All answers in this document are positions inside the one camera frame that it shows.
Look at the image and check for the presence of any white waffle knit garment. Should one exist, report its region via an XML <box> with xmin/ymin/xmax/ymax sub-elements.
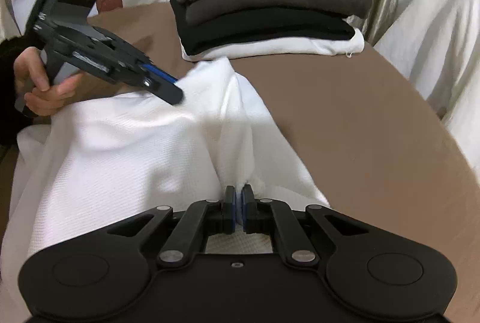
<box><xmin>1</xmin><ymin>58</ymin><xmax>327</xmax><ymax>322</ymax></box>

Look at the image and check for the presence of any person left hand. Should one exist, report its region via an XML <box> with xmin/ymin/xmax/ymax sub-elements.
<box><xmin>13</xmin><ymin>47</ymin><xmax>84</xmax><ymax>116</ymax></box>

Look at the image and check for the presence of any red suitcase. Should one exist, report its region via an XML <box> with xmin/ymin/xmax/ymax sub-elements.
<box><xmin>96</xmin><ymin>0</ymin><xmax>123</xmax><ymax>13</ymax></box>

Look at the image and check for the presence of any folded dark brown garment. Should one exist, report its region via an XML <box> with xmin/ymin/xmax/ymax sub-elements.
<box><xmin>170</xmin><ymin>0</ymin><xmax>373</xmax><ymax>59</ymax></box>

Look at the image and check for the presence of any folded cream garment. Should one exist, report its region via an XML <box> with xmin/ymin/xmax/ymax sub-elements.
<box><xmin>181</xmin><ymin>28</ymin><xmax>365</xmax><ymax>62</ymax></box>

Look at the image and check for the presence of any cream draped blanket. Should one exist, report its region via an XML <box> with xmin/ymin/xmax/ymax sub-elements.
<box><xmin>374</xmin><ymin>0</ymin><xmax>479</xmax><ymax>173</ymax></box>

